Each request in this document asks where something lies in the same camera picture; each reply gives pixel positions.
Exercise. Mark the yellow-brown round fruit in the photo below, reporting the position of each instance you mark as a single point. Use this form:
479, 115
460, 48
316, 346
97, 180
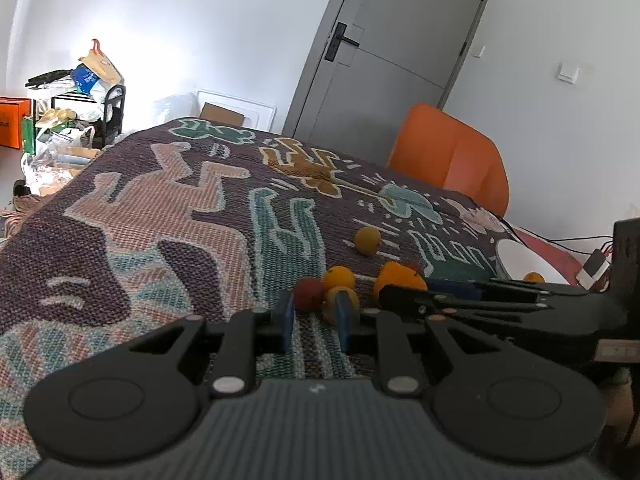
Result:
327, 306
367, 240

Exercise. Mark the grey door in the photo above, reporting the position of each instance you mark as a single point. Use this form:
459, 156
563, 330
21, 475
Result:
395, 45

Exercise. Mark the white bowl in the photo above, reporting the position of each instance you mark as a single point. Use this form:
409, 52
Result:
520, 260

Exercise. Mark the cardboard box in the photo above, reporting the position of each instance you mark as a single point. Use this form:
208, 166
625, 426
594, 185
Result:
220, 112

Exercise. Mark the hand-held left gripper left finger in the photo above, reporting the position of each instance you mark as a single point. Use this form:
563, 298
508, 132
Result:
286, 322

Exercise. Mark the yellow paper bag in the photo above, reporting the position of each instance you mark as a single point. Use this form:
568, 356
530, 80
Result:
102, 65

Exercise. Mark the blue plastic bag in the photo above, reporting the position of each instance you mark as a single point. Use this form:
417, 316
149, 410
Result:
85, 80

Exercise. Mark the clear plastic bags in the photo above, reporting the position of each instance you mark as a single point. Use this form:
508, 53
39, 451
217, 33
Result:
50, 170

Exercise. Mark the black storage rack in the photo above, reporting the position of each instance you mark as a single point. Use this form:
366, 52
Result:
112, 115

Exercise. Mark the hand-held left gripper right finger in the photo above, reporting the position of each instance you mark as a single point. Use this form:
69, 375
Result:
344, 322

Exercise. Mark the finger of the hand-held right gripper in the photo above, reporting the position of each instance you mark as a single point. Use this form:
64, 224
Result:
460, 287
400, 302

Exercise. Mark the small white wall switch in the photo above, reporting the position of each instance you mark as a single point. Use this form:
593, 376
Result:
480, 51

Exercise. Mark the orange printed mat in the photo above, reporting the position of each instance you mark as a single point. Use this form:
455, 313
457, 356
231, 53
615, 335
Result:
555, 255

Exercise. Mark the large orange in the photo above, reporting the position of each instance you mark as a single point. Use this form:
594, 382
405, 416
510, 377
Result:
400, 275

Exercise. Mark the orange chair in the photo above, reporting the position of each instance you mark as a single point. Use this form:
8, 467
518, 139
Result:
445, 150

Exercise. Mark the white plastic storage box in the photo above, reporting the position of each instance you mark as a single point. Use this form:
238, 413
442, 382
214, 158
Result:
175, 109

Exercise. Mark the white board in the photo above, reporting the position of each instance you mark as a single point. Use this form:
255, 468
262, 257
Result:
257, 110

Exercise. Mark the large white wall switch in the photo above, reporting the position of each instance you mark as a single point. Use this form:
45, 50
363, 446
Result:
568, 72

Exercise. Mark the white power adapter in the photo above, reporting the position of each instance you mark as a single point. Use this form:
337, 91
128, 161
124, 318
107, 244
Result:
594, 266

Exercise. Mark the printed woven blanket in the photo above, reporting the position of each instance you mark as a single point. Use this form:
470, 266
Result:
150, 210

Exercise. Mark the orange box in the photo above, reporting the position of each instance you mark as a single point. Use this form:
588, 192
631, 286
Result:
12, 122

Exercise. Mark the small red fruit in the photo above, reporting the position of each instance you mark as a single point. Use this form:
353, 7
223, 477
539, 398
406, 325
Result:
307, 294

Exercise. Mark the small orange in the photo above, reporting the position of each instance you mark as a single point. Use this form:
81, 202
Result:
534, 277
339, 276

